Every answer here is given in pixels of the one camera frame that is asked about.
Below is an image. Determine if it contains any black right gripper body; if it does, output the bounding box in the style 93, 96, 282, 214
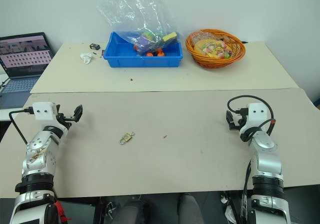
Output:
229, 122, 245, 132

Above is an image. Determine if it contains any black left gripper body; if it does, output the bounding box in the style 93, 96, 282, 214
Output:
56, 112, 76, 130

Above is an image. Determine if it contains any beige table cover sheet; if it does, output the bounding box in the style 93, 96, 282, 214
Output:
29, 40, 301, 94
0, 87, 320, 199

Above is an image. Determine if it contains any brass padlock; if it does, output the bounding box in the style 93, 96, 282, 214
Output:
119, 133, 133, 146

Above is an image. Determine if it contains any crumpled white paper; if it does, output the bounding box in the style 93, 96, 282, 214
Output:
79, 52, 93, 65

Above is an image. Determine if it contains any orange woven basket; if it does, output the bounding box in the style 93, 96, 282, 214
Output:
185, 28, 247, 69

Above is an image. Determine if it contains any open laptop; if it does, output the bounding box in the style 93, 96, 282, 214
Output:
0, 32, 56, 109

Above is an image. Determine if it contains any blue plastic bin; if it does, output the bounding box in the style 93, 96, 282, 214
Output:
103, 31, 184, 69

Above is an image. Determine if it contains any bagged toy food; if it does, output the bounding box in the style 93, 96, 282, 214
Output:
191, 30, 237, 60

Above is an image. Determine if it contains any dark rounded shape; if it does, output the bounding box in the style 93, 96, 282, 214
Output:
116, 198, 151, 224
176, 193, 205, 224

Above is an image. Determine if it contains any purple toy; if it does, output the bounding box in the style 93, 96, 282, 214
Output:
135, 35, 158, 51

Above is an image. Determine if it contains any yellow toy block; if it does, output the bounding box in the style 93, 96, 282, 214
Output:
162, 32, 178, 42

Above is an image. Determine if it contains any clear plastic bag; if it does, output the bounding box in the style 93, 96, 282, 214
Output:
95, 0, 180, 57

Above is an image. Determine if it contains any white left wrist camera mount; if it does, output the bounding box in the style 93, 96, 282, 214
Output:
32, 101, 57, 121

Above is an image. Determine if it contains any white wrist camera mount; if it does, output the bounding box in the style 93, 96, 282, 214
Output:
32, 101, 57, 121
245, 103, 269, 137

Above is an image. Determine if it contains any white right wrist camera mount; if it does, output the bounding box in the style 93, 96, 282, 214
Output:
245, 103, 269, 137

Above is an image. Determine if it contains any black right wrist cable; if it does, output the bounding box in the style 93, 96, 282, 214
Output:
226, 95, 276, 143

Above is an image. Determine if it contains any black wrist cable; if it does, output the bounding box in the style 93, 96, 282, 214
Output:
226, 95, 276, 143
9, 106, 34, 145

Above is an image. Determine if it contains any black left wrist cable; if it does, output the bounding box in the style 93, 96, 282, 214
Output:
9, 106, 34, 145

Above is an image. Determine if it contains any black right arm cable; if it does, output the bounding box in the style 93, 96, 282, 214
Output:
239, 159, 254, 224

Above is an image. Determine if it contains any red cord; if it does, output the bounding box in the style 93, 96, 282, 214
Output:
53, 200, 73, 223

